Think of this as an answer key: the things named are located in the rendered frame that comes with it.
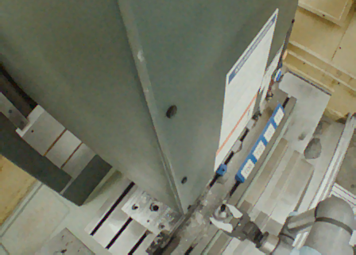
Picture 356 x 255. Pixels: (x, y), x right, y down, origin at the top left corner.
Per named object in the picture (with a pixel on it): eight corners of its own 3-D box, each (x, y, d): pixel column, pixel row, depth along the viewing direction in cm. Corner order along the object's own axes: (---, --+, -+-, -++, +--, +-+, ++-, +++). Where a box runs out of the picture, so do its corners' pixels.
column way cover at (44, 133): (133, 113, 150) (107, 45, 105) (75, 183, 133) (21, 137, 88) (126, 109, 152) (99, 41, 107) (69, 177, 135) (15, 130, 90)
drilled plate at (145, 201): (204, 189, 124) (204, 186, 119) (164, 241, 113) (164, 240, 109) (162, 162, 131) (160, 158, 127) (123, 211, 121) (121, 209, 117)
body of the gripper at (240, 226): (228, 234, 97) (254, 250, 93) (230, 232, 90) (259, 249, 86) (239, 218, 100) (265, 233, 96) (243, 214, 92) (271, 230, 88)
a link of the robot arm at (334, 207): (341, 176, 64) (283, 210, 108) (326, 214, 60) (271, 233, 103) (373, 195, 61) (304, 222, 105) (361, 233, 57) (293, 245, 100)
